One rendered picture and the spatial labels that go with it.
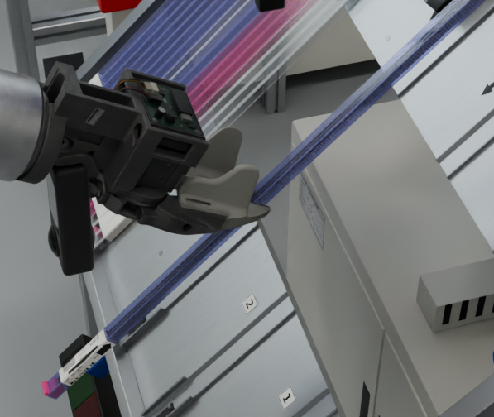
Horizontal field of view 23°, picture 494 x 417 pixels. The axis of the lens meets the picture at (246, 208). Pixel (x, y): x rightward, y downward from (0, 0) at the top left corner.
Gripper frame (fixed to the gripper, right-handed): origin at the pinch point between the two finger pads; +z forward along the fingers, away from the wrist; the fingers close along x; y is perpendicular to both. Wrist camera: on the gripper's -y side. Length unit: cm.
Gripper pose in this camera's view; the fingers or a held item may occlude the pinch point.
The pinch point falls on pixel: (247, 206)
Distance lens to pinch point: 96.3
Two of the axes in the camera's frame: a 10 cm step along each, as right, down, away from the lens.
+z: 8.2, 1.9, 5.4
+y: 4.9, -7.1, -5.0
